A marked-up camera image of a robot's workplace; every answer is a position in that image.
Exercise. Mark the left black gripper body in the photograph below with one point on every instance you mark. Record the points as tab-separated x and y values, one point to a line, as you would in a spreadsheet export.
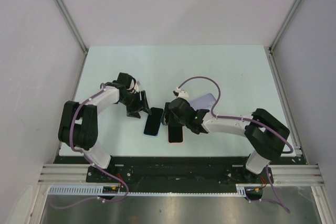
132	100

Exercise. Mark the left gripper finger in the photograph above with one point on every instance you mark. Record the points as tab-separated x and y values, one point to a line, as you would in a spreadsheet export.
144	102
134	112

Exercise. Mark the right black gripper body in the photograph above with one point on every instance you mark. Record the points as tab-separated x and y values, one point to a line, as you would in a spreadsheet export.
174	119

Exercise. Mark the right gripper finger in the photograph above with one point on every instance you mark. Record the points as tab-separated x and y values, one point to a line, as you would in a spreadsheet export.
167	110
165	118

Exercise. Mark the light blue phone case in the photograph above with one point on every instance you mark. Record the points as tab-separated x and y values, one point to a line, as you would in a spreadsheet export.
152	135

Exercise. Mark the pink phone case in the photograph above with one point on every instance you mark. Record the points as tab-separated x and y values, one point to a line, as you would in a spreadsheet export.
175	142

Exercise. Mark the purple phone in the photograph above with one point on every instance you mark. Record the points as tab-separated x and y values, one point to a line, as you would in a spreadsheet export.
175	133

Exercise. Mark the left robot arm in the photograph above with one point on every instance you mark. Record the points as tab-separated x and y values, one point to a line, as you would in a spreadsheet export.
79	120

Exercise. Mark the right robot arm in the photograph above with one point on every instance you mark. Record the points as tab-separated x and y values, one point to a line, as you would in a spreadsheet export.
267	135

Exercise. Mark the lavender phone case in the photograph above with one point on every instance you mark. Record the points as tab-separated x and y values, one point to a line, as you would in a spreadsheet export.
203	102

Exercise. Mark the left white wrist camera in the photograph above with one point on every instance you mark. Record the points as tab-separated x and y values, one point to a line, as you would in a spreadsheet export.
135	86

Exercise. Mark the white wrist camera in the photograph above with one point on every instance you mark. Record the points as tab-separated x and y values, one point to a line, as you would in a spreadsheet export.
179	93
135	86

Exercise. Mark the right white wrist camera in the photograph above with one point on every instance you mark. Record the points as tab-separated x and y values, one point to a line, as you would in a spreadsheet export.
179	93

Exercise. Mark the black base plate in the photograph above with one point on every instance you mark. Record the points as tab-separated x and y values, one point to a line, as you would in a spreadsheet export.
159	171

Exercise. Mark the white slotted cable duct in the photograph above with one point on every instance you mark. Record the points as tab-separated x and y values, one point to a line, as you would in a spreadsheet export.
100	190

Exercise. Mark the right side aluminium rail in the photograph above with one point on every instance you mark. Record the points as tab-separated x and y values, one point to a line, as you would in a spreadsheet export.
284	103

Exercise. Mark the aluminium rail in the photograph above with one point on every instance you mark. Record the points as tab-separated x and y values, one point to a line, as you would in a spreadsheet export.
280	175
284	103

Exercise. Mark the aluminium front rail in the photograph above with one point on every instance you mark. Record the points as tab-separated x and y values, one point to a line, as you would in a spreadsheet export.
280	175

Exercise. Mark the left corner aluminium post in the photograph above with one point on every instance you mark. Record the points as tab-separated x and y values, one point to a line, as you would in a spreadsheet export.
71	25

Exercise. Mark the corner aluminium post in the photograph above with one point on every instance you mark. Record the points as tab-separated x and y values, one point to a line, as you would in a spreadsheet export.
284	25
71	25

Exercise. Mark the right corner aluminium post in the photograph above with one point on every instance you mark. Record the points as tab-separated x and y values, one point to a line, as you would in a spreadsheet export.
284	25

